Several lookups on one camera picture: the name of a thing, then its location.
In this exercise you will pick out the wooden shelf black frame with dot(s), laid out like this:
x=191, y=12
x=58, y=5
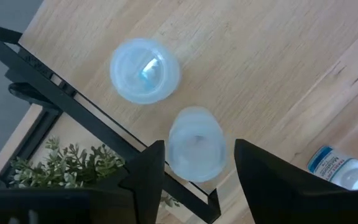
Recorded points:
x=244, y=62

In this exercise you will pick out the black aluminium rig frame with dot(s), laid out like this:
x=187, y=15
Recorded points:
x=33, y=137

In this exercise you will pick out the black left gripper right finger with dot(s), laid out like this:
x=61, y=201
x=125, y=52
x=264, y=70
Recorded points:
x=269, y=186

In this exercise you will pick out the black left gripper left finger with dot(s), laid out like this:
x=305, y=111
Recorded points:
x=148, y=180

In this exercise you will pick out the translucent white plastic bottle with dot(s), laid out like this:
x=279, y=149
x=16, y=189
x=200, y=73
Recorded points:
x=145, y=71
x=196, y=144

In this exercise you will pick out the bushy green potted plant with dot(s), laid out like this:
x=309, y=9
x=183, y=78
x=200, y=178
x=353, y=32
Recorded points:
x=64, y=165

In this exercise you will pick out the white blue melatonin bottle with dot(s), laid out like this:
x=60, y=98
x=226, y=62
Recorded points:
x=331, y=163

